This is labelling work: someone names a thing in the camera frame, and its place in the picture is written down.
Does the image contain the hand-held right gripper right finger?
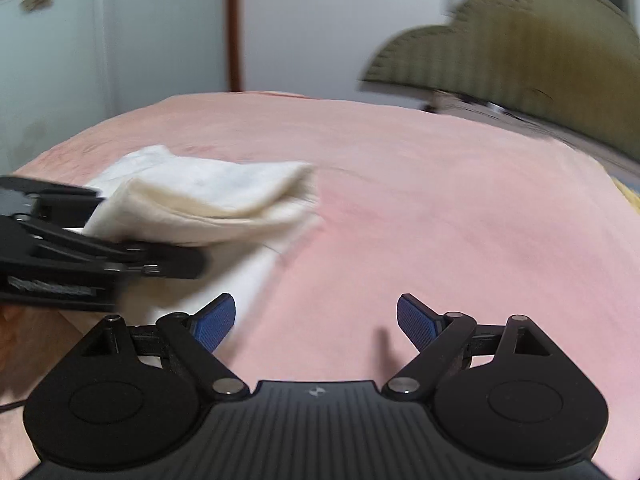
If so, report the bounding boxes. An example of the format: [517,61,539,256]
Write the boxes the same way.
[382,292,558,402]

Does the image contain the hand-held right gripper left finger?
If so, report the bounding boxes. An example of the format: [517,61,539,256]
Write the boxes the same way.
[80,292,251,402]

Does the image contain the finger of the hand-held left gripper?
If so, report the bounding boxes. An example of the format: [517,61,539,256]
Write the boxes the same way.
[0,175,107,228]
[0,214,207,281]

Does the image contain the white pants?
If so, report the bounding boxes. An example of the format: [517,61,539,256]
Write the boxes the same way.
[65,145,323,332]

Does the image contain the pink bed blanket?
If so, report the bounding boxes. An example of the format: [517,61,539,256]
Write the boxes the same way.
[0,91,640,480]

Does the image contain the white floral wardrobe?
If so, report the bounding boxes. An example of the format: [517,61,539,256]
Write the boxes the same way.
[0,0,231,176]

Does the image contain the yellow cloth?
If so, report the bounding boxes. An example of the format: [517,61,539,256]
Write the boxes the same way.
[611,176,640,223]

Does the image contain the olive green padded headboard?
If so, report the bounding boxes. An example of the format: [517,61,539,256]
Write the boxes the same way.
[357,0,640,176]

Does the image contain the brown wooden door frame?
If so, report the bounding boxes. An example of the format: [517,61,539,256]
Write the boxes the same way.
[226,0,247,94]

